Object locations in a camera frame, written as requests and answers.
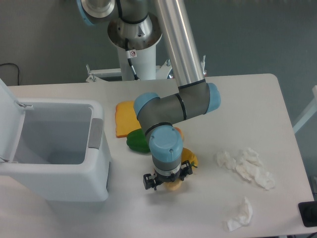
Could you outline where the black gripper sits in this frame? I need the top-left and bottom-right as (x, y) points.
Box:
(143, 161), (193, 190)

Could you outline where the pale square bread loaf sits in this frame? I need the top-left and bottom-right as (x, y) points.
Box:
(163, 179), (188, 192)

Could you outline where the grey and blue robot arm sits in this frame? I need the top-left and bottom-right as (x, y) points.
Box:
(77, 0), (221, 189)

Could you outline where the round knotted bread roll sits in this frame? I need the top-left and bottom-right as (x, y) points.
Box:
(175, 127), (184, 141)

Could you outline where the yellow bell pepper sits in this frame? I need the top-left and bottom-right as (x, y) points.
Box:
(181, 148), (198, 168)

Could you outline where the green bell pepper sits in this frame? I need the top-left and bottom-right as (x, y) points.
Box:
(126, 128), (150, 153)

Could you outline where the orange toast slice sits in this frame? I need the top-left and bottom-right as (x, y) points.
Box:
(115, 101), (141, 138)

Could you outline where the large crumpled white tissue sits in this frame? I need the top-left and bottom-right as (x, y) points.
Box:
(214, 147), (276, 190)

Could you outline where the small crumpled white tissue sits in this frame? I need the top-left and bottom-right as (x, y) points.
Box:
(225, 196), (253, 232)

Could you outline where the white open trash bin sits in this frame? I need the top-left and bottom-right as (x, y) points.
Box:
(0, 83), (111, 202)

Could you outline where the black device at table edge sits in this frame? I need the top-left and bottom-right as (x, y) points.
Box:
(298, 201), (317, 227)

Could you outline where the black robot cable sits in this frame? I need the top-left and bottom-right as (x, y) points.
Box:
(124, 38), (141, 81)

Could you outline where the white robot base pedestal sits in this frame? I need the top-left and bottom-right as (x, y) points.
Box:
(86, 13), (174, 82)

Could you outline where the white frame right side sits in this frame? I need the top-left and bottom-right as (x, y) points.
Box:
(293, 85), (317, 134)

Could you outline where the black floor cable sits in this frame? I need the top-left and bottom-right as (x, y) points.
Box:
(0, 62), (24, 86)

